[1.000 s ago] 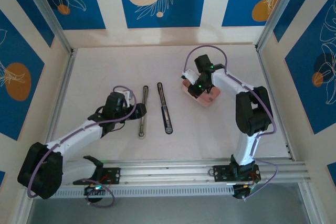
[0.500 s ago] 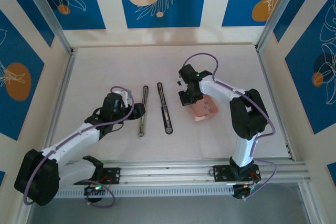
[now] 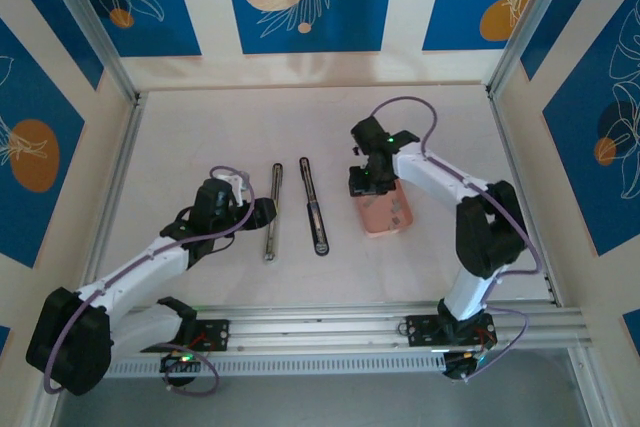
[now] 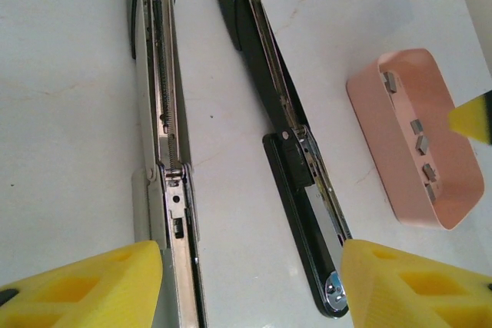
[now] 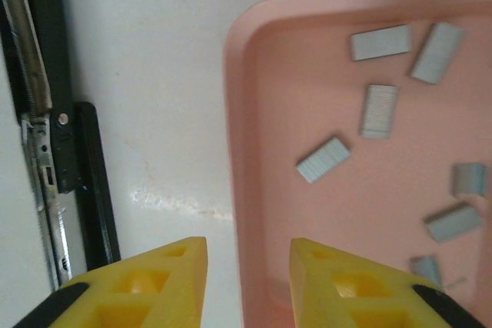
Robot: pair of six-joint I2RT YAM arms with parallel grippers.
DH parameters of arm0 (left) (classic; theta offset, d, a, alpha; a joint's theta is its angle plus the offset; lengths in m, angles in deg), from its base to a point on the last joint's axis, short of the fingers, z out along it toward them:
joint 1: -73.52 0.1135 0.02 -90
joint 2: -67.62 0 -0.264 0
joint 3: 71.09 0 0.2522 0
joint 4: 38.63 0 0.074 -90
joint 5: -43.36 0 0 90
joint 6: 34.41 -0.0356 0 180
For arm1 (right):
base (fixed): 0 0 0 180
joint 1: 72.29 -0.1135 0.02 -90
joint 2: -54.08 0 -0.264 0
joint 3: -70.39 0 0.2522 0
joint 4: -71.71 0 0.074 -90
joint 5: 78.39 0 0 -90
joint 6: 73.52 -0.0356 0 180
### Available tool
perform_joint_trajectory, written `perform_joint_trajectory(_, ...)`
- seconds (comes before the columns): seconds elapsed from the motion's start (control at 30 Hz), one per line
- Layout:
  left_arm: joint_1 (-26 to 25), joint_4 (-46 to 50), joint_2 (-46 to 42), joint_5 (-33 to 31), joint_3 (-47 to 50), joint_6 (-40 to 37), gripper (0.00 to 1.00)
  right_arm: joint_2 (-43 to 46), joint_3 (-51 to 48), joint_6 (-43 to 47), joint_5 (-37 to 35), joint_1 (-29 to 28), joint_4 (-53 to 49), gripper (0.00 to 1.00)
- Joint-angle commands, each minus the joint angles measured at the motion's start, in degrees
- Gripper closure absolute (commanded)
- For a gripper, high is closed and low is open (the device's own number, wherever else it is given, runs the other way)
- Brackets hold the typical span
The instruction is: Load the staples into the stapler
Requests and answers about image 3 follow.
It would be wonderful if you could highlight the white slotted cable duct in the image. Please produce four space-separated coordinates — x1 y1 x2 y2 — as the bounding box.
107 350 449 379

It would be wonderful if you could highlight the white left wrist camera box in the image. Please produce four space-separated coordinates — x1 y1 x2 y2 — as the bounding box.
219 171 250 207

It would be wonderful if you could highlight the controller circuit board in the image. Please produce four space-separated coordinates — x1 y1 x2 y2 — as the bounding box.
158 350 205 374
442 348 494 382

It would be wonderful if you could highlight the aluminium frame post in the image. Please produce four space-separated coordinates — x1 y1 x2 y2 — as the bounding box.
27 389 69 427
35 0 141 104
567 344 606 427
485 0 581 98

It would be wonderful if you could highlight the long aluminium base rail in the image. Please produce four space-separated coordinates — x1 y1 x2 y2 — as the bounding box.
122 299 590 354

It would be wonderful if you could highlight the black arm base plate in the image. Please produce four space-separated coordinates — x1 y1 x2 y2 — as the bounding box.
192 319 232 352
405 314 497 349

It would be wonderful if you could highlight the aluminium side rail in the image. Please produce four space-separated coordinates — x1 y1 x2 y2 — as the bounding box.
487 89 564 307
81 92 147 296

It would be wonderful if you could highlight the silver metal bar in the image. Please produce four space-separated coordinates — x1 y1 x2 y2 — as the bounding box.
263 161 284 263

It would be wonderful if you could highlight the black stapler part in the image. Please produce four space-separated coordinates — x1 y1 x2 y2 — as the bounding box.
298 156 332 258

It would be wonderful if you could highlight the pink plastic tray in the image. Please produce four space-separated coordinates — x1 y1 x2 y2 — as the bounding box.
356 179 415 242

